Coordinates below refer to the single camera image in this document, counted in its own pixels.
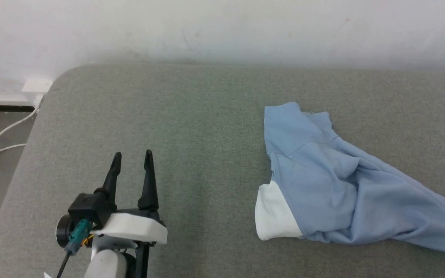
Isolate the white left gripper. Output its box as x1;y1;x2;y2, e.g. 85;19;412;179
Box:
90;149;168;248

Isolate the light blue and white garment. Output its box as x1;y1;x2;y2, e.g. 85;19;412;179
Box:
255;102;445;257

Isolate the black baseboard strip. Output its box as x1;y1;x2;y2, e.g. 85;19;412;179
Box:
0;104;36;113

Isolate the teal cable connector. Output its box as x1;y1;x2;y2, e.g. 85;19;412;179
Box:
66;219;93;256

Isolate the short white power cable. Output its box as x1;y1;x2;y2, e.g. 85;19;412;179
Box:
0;143;27;157

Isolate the long white power cable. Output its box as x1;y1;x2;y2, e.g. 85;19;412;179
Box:
0;105;40;165

